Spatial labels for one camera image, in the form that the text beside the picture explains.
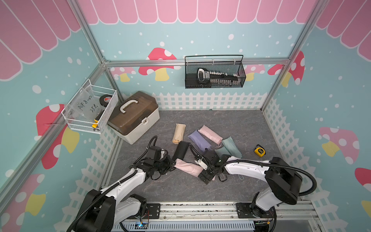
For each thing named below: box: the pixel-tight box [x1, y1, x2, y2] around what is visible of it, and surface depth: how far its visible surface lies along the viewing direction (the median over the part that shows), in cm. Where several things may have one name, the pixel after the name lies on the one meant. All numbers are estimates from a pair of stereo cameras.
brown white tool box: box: [107, 90, 160, 145], surface depth 97 cm
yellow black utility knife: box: [91, 109, 105, 129], surface depth 65 cm
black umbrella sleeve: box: [171, 141, 190, 162], surface depth 96 cm
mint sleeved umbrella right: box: [221, 136, 243, 159], surface depth 98 cm
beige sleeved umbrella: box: [171, 123, 187, 145], surface depth 104 cm
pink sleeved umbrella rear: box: [198, 124, 223, 148], surface depth 104 cm
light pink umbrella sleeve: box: [173, 158, 204, 178], surface depth 85 cm
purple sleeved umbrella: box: [187, 129, 212, 153], surface depth 102 cm
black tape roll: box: [99, 94, 113, 108], surface depth 81 cm
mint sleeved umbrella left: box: [214, 145, 232, 160], surface depth 96 cm
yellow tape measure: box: [254, 144, 267, 158], surface depth 96 cm
